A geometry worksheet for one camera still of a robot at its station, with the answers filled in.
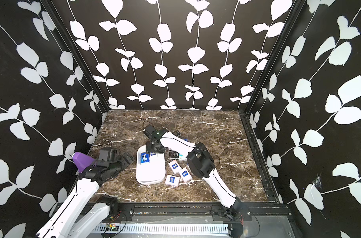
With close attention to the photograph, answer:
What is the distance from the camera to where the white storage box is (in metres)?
0.81

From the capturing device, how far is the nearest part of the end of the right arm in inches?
27.5

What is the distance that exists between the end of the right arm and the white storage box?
38 millimetres
